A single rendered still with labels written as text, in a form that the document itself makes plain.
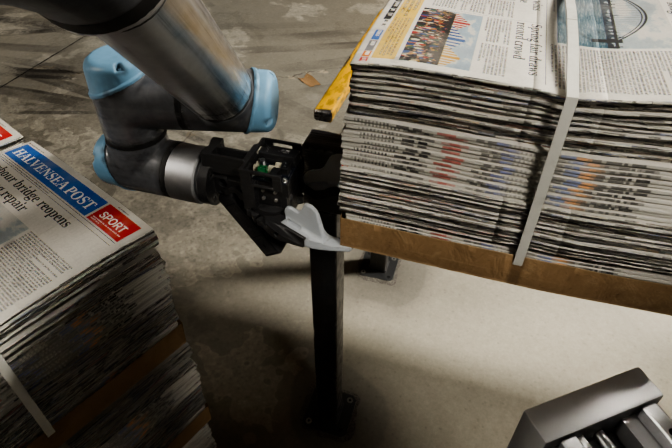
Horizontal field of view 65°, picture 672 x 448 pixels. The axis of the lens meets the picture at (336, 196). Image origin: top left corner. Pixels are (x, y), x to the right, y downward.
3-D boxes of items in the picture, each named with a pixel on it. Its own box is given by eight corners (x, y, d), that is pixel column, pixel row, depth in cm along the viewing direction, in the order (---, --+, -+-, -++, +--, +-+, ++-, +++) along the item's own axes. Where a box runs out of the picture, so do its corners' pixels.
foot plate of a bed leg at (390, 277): (352, 277, 162) (352, 275, 161) (364, 245, 172) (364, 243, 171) (394, 287, 158) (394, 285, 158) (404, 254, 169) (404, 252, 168)
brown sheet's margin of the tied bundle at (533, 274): (481, 277, 56) (489, 249, 53) (500, 136, 77) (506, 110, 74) (540, 291, 54) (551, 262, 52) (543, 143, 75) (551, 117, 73)
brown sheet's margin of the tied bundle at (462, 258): (338, 245, 59) (338, 216, 57) (393, 117, 80) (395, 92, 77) (480, 277, 56) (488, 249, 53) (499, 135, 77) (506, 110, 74)
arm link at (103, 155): (78, 143, 65) (98, 196, 71) (156, 158, 63) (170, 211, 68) (116, 112, 71) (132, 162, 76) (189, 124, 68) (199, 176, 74)
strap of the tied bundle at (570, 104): (504, 289, 56) (566, 96, 41) (517, 142, 77) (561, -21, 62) (513, 291, 55) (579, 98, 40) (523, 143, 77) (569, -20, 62)
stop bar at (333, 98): (311, 120, 81) (311, 109, 80) (378, 17, 113) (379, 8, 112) (331, 123, 80) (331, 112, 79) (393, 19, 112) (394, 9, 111)
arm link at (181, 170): (171, 210, 68) (201, 173, 74) (203, 217, 67) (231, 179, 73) (159, 164, 63) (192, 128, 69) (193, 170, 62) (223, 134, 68)
